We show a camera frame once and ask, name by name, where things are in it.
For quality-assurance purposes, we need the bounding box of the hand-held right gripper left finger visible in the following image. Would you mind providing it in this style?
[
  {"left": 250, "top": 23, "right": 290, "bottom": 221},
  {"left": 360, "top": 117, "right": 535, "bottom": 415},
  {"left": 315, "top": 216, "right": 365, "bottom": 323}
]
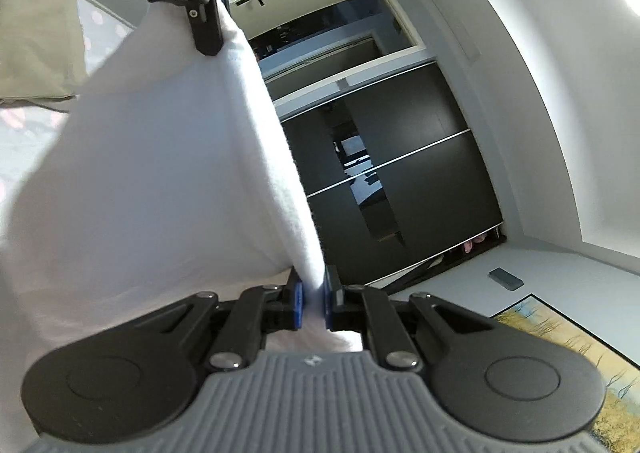
[{"left": 140, "top": 270, "right": 305, "bottom": 373}]

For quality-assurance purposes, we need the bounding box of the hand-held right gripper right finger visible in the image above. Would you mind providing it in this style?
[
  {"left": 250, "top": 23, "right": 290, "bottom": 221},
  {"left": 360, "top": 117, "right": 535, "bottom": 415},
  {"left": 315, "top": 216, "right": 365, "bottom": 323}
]
[{"left": 324, "top": 267, "right": 496, "bottom": 372}]

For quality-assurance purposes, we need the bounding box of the small grey wall box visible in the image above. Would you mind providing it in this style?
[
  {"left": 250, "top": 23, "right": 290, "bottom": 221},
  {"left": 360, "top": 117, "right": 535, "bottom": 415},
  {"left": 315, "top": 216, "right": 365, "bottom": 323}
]
[{"left": 488, "top": 268, "right": 524, "bottom": 292}]

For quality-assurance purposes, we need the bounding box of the black sliding-door wardrobe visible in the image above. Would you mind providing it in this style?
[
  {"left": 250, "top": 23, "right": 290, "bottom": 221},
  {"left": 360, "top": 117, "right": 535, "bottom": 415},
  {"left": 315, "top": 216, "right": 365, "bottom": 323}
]
[{"left": 272, "top": 60, "right": 507, "bottom": 290}]

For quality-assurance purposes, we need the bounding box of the beige garment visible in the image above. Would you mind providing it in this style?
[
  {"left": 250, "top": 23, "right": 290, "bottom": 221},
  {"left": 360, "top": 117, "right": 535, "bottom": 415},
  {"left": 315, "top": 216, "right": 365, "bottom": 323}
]
[{"left": 0, "top": 0, "right": 92, "bottom": 110}]

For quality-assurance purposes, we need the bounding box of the grey pink-dotted bedsheet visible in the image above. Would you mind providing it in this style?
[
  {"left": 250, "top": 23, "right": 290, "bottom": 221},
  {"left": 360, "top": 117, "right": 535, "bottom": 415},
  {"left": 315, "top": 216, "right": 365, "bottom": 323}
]
[{"left": 0, "top": 0, "right": 137, "bottom": 214}]

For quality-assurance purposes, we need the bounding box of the white garment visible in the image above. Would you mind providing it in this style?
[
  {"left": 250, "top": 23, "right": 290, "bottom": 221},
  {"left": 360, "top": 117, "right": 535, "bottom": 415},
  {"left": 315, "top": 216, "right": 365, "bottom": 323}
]
[{"left": 0, "top": 0, "right": 366, "bottom": 434}]

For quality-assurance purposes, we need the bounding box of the framed wall painting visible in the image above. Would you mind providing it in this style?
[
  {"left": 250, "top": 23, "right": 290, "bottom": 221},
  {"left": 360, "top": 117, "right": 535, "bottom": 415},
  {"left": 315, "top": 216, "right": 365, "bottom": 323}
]
[{"left": 491, "top": 293, "right": 640, "bottom": 453}]

